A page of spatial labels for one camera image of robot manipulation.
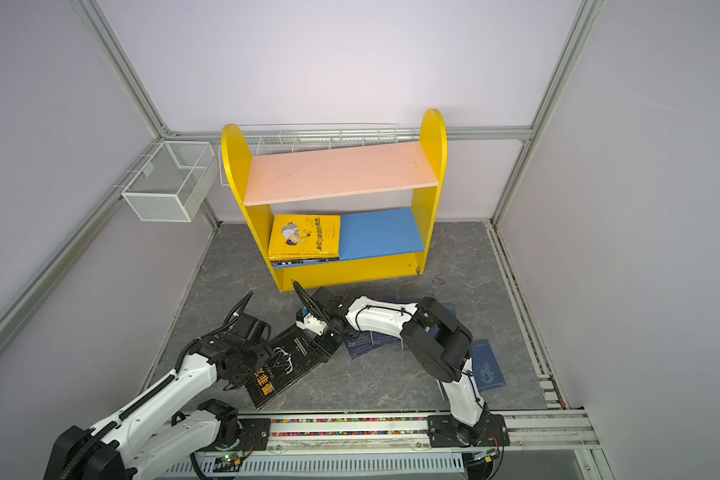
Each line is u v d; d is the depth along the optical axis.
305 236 0.91
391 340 0.86
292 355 0.85
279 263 0.89
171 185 0.94
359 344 0.87
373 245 0.92
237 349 0.61
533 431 0.75
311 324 0.80
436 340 0.50
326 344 0.77
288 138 0.94
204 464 0.71
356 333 0.63
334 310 0.68
